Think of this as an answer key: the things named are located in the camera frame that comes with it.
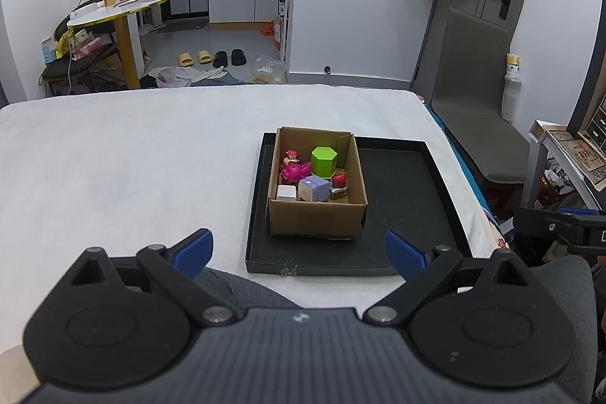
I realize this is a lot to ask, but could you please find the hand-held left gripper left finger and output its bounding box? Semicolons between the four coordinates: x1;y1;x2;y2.
70;228;240;326

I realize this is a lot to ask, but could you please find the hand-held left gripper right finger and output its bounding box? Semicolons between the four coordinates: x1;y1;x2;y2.
362;229;538;325

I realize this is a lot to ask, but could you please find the black tray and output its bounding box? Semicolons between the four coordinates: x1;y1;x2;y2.
245;132;473;277

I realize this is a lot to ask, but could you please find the blue and red figurine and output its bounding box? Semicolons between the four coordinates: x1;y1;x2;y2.
329;172;350;200

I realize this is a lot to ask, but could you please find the brown cardboard box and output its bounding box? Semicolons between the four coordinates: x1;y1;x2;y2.
266;126;369;240

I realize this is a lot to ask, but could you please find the lavender cube toy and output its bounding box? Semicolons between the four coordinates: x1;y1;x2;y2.
298;177;331;202

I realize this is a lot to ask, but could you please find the green hexagonal box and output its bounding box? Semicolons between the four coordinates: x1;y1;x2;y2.
311;146;338;178

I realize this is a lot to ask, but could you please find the pink dinosaur suit figurine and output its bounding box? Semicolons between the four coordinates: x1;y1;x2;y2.
280;162;313;184

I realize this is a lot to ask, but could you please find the printed board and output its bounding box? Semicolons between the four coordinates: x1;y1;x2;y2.
542;125;606;192

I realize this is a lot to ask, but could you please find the person's right trouser leg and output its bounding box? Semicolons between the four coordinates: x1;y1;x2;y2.
530;255;600;404

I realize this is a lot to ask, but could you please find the person's trouser leg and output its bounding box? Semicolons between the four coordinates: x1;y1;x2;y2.
194;267;304;310
530;255;600;404

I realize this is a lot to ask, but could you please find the person's left trouser leg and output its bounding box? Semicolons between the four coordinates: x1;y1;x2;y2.
194;267;304;310

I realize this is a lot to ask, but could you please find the black monitor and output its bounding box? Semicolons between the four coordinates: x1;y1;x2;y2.
567;0;606;140

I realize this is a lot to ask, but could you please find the grey chair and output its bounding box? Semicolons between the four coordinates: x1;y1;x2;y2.
409;6;531;215

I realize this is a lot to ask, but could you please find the white plastic bag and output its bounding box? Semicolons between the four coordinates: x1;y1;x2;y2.
149;66;228;89

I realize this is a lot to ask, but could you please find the clear plastic bag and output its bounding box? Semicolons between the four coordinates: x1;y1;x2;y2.
250;55;289;84

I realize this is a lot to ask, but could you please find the dark chair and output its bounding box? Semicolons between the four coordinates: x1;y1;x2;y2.
40;13;119;95

